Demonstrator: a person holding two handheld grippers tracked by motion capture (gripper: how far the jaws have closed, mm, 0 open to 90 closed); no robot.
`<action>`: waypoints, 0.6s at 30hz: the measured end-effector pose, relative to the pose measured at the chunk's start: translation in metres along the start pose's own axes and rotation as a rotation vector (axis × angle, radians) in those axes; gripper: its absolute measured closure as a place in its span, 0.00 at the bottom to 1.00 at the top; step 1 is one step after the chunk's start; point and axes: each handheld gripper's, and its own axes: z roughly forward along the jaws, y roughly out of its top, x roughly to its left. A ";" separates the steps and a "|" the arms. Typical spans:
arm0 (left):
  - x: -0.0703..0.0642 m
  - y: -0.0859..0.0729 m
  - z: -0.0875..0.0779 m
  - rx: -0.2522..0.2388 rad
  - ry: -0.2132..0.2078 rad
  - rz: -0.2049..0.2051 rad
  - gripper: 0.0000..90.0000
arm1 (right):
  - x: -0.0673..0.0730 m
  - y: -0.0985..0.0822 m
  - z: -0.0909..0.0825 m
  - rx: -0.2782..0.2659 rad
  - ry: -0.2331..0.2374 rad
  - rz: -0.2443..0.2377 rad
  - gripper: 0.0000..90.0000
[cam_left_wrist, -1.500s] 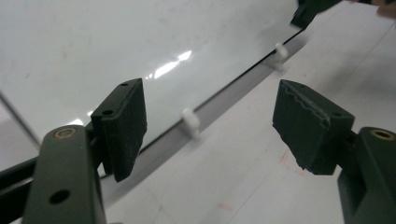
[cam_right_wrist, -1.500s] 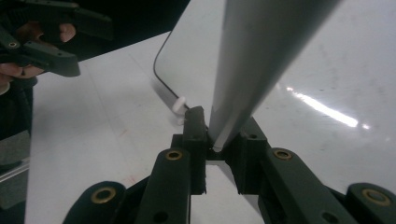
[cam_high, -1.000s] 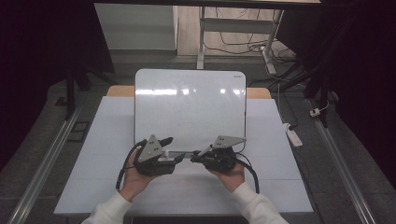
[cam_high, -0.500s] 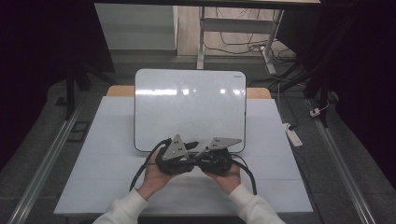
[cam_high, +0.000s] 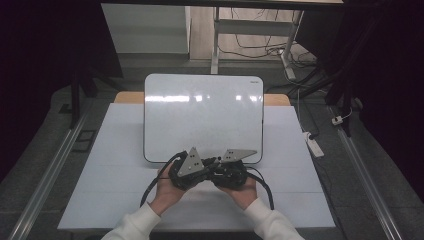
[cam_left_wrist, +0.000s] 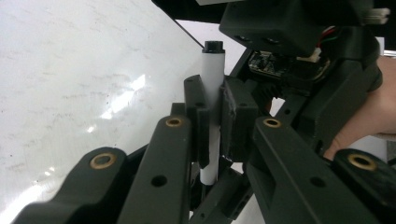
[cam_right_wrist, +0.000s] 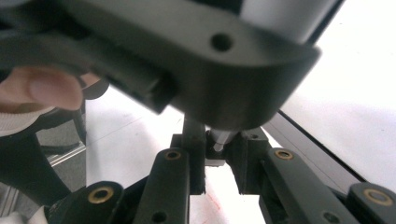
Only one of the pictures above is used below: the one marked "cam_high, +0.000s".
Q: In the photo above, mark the white panel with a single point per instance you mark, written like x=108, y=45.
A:
x=146, y=30

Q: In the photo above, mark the white desk frame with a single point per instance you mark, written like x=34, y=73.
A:
x=253, y=27

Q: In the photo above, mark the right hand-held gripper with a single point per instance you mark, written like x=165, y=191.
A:
x=231, y=173

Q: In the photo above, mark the black stand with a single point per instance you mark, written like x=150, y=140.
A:
x=75, y=100
x=343, y=100

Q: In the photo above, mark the white whiteboard with black rim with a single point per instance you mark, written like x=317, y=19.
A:
x=203, y=116

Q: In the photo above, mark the white power strip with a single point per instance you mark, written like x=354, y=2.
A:
x=313, y=144

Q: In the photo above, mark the person's left hand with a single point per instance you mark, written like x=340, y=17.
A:
x=166, y=190

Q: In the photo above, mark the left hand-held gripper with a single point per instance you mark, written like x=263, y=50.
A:
x=188, y=170

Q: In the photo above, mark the wooden table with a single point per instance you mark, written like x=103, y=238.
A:
x=130, y=97

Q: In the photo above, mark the white table cover sheet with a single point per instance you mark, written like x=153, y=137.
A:
x=116, y=166

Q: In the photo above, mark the small white plug adapter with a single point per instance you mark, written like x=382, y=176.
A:
x=337, y=120

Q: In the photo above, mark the person's right hand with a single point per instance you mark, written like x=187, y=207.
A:
x=241, y=195

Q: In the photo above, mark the metal floor rail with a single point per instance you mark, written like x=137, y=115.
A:
x=370, y=186
x=46, y=180

